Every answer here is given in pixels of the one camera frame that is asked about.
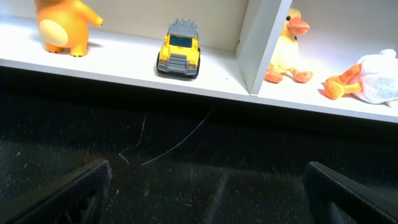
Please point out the white plush duck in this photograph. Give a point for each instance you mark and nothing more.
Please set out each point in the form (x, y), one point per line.
(377, 79)

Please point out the yellow plush duck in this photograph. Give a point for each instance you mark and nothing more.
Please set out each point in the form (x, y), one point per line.
(286, 51)

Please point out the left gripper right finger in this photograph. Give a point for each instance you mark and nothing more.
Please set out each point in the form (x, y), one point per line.
(339, 196)

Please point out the yellow rubber duck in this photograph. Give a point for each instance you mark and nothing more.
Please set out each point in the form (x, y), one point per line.
(62, 28)

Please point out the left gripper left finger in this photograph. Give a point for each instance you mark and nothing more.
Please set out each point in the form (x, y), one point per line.
(71, 196)

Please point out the grey and yellow toy truck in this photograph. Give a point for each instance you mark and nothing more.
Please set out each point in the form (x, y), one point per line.
(179, 51)

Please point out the white shelf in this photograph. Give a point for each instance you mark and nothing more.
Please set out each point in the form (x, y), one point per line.
(124, 59)

